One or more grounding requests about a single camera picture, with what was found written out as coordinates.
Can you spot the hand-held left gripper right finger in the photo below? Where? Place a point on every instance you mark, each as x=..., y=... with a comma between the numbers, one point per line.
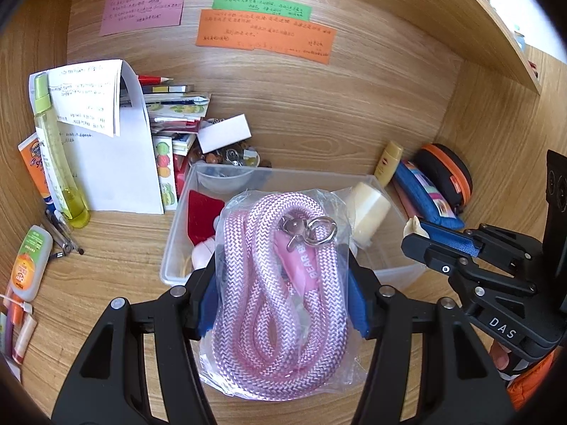
x=359, y=310

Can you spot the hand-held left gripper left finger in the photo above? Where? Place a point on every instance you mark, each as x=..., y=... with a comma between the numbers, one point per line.
x=208, y=314

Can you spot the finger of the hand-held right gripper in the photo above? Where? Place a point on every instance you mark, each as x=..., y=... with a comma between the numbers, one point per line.
x=443, y=259
x=452, y=239

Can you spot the small cream object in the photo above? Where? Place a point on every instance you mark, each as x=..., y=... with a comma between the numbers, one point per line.
x=414, y=225

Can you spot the clear plastic bin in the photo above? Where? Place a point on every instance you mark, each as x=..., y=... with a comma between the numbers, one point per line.
x=177, y=272

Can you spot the pink round device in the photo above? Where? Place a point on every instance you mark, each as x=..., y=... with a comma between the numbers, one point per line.
x=203, y=254

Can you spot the cream pillar candle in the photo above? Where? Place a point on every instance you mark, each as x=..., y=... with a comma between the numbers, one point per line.
x=370, y=208

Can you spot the red felt ornament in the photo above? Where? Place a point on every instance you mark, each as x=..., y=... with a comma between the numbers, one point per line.
x=203, y=217

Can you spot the person's right forearm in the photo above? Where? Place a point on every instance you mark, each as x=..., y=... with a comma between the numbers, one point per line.
x=531, y=385

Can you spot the person's right hand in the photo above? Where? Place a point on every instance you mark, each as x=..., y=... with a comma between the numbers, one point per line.
x=499, y=356

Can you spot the blue fabric pouch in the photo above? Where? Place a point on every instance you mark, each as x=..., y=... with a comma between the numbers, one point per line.
x=425, y=190

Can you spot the black and orange round case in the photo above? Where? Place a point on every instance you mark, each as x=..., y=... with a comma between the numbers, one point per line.
x=443, y=164

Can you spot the small yellow bottle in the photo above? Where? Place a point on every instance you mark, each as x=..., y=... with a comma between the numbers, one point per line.
x=387, y=161

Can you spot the wooden desk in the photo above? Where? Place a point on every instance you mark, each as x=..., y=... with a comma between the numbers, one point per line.
x=115, y=252

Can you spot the small white bowl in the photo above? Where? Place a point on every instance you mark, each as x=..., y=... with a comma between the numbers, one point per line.
x=221, y=181

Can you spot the red box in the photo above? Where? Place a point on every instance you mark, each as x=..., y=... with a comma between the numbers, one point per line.
x=180, y=177

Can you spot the fruit sticker sheet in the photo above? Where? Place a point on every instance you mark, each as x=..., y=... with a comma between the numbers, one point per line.
x=164, y=172

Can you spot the silver pen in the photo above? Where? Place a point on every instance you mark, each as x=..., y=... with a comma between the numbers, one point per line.
x=57, y=243

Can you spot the standing white paper sheet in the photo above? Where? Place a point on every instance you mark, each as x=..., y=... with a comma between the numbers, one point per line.
x=119, y=172

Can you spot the blank white card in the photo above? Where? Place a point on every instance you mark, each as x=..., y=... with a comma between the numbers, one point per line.
x=226, y=133

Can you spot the white and red tube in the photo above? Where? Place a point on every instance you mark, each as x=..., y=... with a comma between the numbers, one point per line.
x=24, y=341

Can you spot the white tube with orange label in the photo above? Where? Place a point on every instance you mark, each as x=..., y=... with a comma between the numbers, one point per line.
x=29, y=265

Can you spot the orange marker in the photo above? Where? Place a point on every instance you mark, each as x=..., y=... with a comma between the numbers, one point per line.
x=15, y=314

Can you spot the purple pen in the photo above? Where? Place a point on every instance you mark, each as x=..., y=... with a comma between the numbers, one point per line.
x=9, y=336

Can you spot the stack of paper packets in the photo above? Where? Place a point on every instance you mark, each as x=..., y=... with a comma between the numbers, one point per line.
x=177, y=110

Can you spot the wooden shelf board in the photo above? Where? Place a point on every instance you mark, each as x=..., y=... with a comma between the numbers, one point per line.
x=496, y=31

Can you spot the tall yellow spray bottle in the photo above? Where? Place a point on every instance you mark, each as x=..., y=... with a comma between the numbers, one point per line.
x=57, y=164

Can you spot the orange sunscreen tube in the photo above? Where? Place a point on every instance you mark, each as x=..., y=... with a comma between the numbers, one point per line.
x=33, y=159

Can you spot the red pencil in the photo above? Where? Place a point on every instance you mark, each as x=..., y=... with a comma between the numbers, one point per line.
x=153, y=79

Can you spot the folded handwritten paper sheet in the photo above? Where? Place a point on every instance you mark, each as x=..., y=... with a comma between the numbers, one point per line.
x=88, y=97

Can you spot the orange paper note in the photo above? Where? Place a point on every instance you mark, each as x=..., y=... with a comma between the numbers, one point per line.
x=265, y=35

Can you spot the green paper note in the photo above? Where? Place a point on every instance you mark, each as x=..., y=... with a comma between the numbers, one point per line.
x=261, y=5

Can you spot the pink paper note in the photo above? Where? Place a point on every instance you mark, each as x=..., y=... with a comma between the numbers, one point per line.
x=141, y=6

